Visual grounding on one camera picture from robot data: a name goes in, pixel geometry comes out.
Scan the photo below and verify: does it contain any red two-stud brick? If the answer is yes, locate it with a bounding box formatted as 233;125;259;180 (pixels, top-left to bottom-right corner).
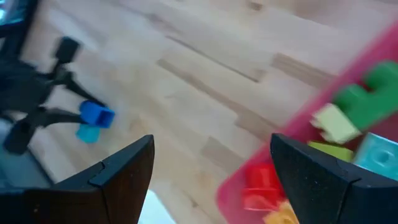
241;163;286;212

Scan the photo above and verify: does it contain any green two-stud brick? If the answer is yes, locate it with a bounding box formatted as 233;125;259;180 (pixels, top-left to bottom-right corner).
333;60;398;131

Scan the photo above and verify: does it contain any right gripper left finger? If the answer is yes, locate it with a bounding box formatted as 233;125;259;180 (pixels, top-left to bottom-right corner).
0;134;155;224

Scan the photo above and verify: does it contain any teal two-stud brick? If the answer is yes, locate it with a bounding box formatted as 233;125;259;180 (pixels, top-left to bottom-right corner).
75;124;101;144

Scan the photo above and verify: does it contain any black aluminium table frame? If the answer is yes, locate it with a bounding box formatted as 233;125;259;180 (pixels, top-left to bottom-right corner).
0;0;40;60

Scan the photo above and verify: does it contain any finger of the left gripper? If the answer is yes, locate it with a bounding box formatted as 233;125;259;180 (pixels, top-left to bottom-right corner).
2;106;86;156
46;36;106;108

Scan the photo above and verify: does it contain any small green square brick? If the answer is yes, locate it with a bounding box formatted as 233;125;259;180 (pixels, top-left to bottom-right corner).
307;141;354;163

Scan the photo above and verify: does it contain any small teal brick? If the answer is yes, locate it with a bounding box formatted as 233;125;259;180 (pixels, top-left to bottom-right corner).
353;133;398;182

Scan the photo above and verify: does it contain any pink plastic tray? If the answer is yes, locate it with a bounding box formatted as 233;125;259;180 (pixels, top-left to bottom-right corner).
216;21;398;224

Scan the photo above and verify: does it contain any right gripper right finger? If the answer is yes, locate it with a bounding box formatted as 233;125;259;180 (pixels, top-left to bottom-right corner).
269;133;398;224

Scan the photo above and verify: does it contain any yellow toy brick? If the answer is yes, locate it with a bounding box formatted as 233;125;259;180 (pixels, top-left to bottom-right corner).
263;200;300;224

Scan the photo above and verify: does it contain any blue toy brick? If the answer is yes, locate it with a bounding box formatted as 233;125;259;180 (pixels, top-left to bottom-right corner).
79;100;116;129

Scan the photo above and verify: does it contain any light green square brick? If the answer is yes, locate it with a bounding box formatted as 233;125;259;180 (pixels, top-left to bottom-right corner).
310;103;362;145

